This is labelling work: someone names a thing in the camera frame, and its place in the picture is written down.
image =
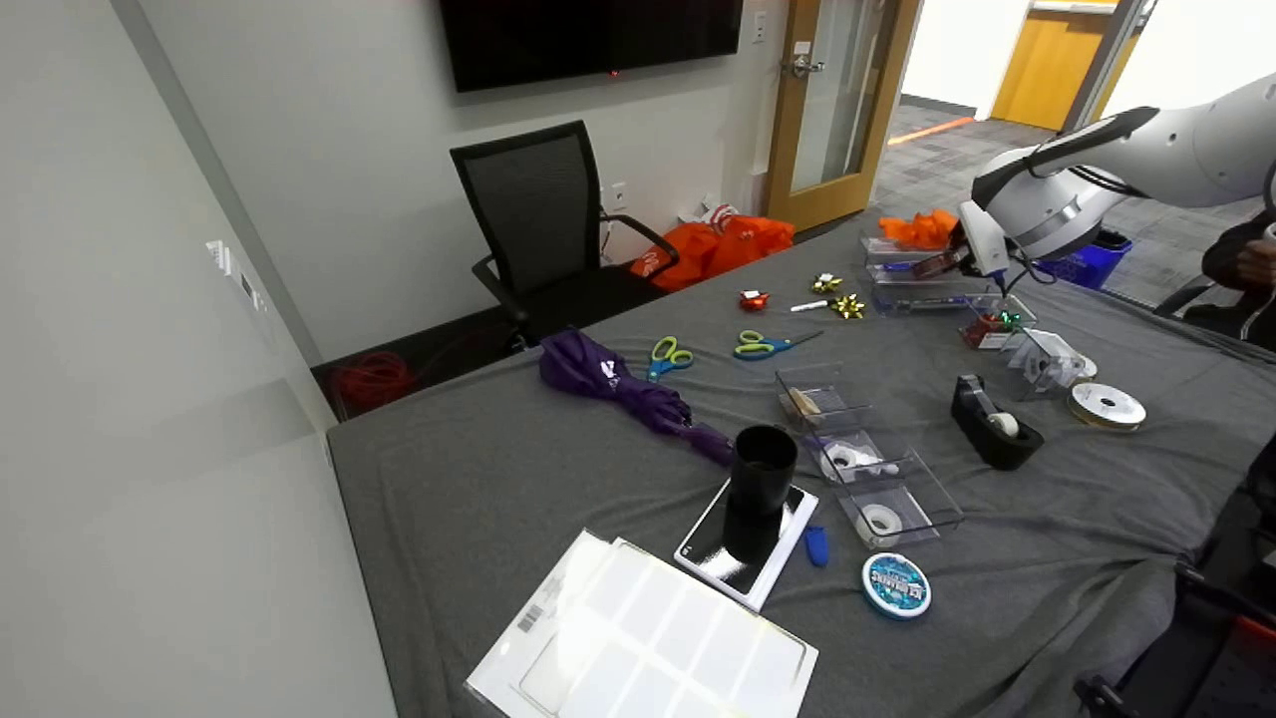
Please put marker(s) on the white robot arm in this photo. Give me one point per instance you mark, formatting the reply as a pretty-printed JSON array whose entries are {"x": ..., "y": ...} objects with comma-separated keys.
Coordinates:
[{"x": 1033, "y": 203}]

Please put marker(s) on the small clear container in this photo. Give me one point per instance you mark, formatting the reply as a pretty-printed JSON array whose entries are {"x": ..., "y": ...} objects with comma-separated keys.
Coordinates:
[{"x": 812, "y": 404}]

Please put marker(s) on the clear container with clips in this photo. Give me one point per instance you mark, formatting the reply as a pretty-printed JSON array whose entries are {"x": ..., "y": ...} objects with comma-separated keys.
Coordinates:
[{"x": 851, "y": 461}]

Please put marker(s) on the clear container with white tape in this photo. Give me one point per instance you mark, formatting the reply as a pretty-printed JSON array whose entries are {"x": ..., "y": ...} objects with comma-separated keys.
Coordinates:
[{"x": 888, "y": 521}]

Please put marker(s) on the blue green scissors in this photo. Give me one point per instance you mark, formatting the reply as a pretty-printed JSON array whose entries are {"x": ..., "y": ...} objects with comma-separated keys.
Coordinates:
[{"x": 666, "y": 357}]

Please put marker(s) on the purple folded umbrella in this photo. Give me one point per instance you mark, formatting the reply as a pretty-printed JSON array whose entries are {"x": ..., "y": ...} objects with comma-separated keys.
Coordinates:
[{"x": 580, "y": 364}]

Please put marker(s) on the green yellow scissors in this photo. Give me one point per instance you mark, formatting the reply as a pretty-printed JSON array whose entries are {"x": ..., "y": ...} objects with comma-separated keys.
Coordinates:
[{"x": 758, "y": 347}]

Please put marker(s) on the red gift bow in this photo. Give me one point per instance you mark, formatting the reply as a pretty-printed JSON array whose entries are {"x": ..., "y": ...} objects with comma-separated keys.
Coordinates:
[{"x": 751, "y": 300}]

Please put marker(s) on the orange plastic bag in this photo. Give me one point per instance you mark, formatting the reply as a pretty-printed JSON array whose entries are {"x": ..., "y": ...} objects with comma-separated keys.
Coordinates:
[{"x": 711, "y": 248}]

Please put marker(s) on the black office chair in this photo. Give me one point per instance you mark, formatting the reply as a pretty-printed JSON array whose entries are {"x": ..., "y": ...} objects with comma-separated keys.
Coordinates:
[{"x": 540, "y": 214}]

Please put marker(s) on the black cup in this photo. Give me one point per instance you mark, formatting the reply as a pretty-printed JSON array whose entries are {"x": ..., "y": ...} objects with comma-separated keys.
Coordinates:
[{"x": 758, "y": 482}]

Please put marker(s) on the gold gift bow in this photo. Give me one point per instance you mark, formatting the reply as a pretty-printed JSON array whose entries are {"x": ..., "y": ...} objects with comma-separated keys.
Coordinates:
[
  {"x": 825, "y": 285},
  {"x": 851, "y": 308}
]

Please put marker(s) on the white tray with black pad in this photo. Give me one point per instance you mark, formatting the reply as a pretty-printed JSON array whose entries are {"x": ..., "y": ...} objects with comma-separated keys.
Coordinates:
[{"x": 751, "y": 586}]

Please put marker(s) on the blue small clip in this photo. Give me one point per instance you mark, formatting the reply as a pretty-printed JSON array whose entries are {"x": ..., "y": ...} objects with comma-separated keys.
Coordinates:
[{"x": 815, "y": 543}]

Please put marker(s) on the clear tray with blue marker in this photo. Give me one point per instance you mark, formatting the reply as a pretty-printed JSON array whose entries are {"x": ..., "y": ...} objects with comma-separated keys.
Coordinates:
[{"x": 910, "y": 272}]

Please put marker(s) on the white label sheets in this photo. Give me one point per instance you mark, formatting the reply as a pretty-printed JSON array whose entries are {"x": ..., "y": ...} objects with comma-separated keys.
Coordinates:
[{"x": 614, "y": 631}]

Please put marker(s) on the clear box with bows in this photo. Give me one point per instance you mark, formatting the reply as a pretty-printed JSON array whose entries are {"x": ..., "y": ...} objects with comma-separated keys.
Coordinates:
[{"x": 989, "y": 329}]

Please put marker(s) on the wooden door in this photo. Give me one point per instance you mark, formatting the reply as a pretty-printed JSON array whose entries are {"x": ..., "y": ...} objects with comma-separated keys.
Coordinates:
[{"x": 840, "y": 85}]

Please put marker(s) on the grey tablecloth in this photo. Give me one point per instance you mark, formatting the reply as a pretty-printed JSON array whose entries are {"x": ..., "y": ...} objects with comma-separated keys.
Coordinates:
[{"x": 463, "y": 495}]

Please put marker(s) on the black tape dispenser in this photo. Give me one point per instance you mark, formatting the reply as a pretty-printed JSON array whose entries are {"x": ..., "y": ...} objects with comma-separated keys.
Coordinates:
[{"x": 993, "y": 432}]

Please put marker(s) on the clear box with white ribbon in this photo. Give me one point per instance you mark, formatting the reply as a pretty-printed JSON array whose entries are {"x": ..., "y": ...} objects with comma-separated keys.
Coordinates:
[{"x": 1046, "y": 362}]

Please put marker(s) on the blue bin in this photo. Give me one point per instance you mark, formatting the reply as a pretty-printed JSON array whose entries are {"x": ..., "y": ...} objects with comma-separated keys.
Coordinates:
[{"x": 1089, "y": 260}]

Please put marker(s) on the white ribbon spool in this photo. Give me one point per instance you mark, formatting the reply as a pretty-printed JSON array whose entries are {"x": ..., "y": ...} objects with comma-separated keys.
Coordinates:
[{"x": 1111, "y": 404}]

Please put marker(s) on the wall mounted black television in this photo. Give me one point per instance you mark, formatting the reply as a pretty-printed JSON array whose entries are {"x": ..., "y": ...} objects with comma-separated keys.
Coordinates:
[{"x": 525, "y": 43}]

